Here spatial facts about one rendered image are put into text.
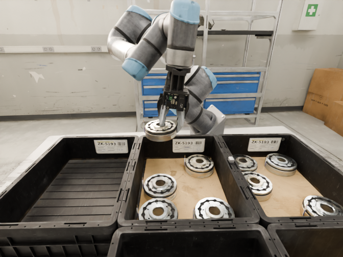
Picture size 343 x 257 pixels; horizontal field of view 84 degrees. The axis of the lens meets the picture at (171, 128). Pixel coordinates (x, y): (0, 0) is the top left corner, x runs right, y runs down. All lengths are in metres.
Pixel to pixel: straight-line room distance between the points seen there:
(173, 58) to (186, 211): 0.42
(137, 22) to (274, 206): 0.86
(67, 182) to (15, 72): 3.25
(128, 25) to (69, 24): 2.52
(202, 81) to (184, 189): 0.51
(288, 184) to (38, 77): 3.57
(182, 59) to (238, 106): 2.29
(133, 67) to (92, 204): 0.42
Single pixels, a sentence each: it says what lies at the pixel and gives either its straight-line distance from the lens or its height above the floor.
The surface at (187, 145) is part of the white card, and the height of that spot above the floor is 0.89.
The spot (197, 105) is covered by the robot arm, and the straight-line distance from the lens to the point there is 0.95.
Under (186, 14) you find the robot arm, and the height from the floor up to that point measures 1.32.
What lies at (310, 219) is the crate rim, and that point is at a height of 0.93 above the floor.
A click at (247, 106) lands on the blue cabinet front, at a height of 0.42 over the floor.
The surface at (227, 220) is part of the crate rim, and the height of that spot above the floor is 0.93.
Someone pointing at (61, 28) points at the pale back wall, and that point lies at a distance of 3.49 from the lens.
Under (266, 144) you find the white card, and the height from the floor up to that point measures 0.89.
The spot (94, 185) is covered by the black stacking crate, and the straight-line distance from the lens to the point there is 0.71.
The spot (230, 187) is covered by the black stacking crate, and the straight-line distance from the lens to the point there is 0.60.
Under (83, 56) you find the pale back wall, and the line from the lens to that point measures 3.42.
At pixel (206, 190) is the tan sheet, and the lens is 0.65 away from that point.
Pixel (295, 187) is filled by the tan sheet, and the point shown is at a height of 0.83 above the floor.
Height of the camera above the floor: 1.27
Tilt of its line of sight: 25 degrees down
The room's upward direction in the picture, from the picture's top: straight up
